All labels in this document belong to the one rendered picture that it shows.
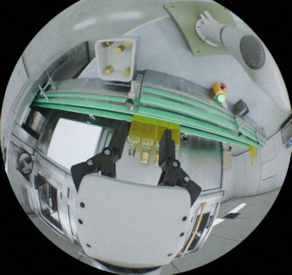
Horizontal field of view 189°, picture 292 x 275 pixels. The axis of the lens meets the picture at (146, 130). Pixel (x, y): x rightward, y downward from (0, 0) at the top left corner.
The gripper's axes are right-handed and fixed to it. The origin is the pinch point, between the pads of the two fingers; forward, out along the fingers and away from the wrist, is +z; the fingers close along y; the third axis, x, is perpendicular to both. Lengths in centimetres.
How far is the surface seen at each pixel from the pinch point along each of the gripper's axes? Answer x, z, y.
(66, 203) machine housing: -54, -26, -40
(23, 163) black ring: -38, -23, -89
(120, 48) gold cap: 7.4, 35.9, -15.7
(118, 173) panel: -42.6, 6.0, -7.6
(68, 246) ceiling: -108, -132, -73
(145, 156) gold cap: -26.5, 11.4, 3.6
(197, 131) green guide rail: -26, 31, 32
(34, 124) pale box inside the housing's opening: -37, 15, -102
